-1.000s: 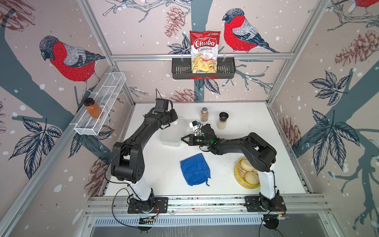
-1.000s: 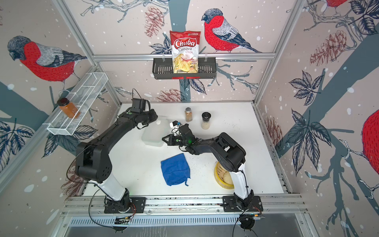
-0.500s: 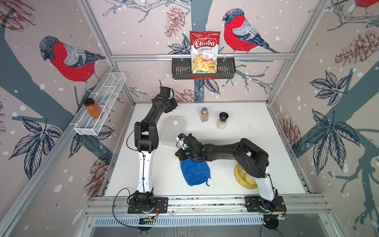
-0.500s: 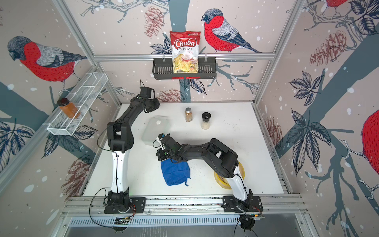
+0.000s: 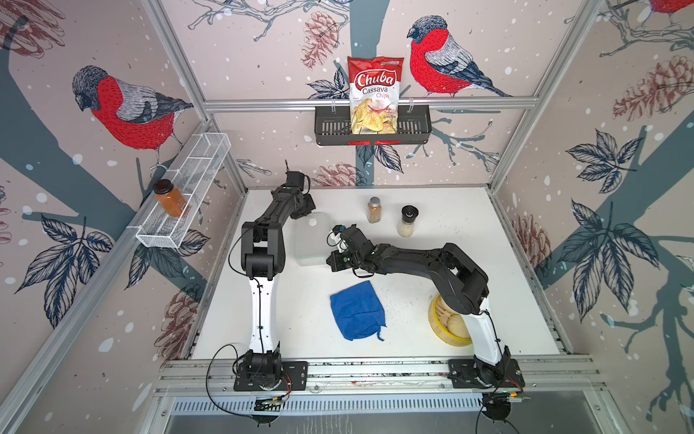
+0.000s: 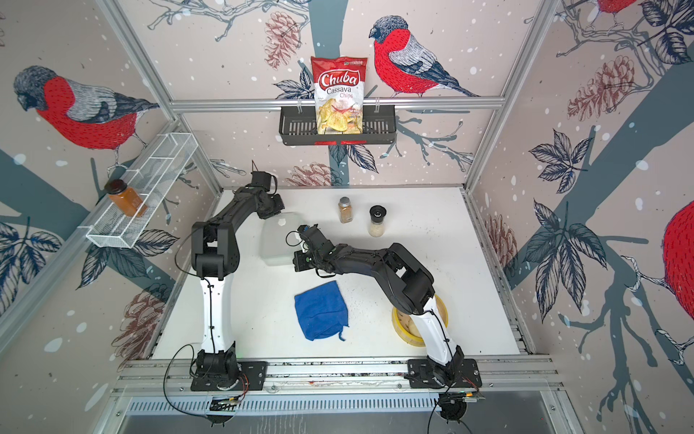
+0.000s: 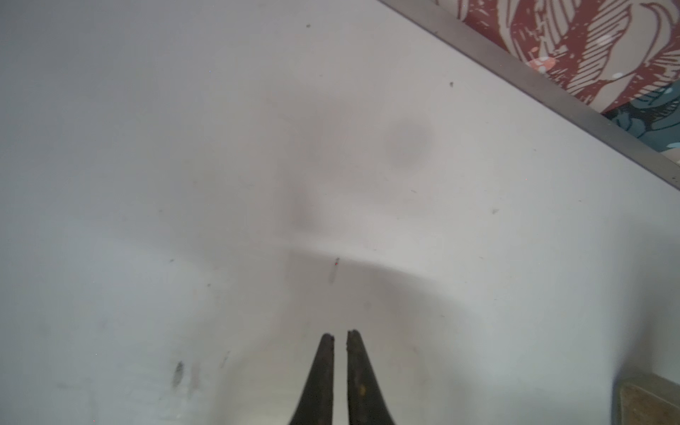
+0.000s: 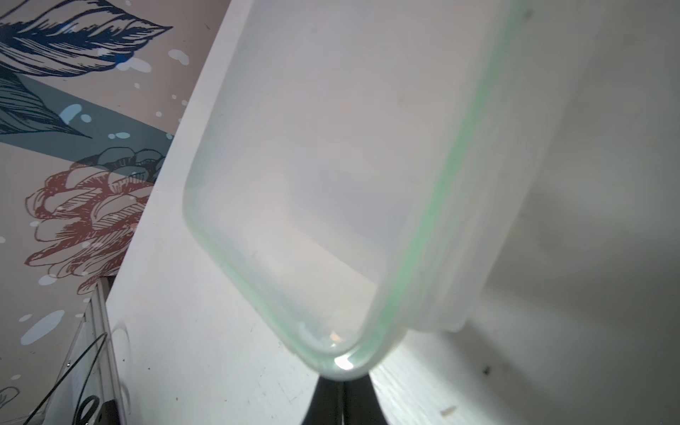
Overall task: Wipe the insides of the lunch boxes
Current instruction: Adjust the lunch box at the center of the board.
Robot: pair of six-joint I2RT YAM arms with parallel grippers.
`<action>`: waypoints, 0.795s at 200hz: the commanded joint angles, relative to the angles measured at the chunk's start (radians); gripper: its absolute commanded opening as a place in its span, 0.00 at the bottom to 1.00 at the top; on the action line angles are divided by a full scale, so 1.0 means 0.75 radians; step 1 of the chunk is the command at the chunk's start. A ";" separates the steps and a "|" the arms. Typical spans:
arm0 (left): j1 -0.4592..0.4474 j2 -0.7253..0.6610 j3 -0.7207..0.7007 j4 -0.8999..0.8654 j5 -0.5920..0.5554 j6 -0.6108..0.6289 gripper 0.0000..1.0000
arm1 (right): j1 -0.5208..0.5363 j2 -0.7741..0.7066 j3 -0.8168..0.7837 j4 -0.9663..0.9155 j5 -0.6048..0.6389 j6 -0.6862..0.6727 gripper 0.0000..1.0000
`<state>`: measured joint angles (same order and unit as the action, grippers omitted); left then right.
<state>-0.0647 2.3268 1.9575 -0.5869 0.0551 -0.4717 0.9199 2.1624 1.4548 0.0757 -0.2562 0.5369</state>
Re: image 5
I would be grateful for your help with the blue cloth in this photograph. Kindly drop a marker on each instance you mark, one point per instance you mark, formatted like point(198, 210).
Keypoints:
point(358, 312)

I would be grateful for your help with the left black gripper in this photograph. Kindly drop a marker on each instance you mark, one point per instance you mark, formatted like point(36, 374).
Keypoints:
point(311, 203)

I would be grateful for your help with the white wire mesh shelf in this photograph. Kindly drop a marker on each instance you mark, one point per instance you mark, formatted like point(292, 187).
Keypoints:
point(192, 179)

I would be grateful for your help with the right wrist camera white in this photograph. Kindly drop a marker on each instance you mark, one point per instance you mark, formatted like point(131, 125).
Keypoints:
point(339, 239)

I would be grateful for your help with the clear plastic lunch box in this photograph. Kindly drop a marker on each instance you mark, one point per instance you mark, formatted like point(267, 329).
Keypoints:
point(311, 246)

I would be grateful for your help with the aluminium front rail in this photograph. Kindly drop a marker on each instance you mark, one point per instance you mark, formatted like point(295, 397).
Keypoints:
point(558, 373)

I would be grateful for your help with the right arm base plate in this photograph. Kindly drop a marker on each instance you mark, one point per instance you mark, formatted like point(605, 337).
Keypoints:
point(468, 373)

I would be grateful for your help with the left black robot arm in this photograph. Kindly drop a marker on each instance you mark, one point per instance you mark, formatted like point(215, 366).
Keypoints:
point(262, 259)

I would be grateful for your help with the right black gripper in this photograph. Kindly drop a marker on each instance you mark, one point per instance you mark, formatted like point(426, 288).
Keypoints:
point(333, 257)

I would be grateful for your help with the black cap salt shaker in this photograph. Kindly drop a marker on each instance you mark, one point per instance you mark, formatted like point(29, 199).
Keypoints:
point(409, 214)

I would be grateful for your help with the orange sauce bottle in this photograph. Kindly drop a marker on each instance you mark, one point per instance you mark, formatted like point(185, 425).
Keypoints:
point(170, 197)

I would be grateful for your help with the brown spice jar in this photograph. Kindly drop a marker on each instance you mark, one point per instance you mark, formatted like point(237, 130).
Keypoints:
point(375, 210)

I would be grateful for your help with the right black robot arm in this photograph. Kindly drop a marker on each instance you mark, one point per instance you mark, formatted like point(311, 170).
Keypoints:
point(460, 283)

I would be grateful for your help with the red cassava chips bag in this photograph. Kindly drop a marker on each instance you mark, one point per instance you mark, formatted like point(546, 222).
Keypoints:
point(374, 94)

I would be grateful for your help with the black wall basket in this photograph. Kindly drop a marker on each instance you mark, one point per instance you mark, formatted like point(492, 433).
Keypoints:
point(333, 128)

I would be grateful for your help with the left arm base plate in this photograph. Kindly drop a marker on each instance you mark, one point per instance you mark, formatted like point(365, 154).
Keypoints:
point(295, 375)

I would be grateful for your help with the lower white steamed bun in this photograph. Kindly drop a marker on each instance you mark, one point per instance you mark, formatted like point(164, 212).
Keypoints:
point(456, 327)

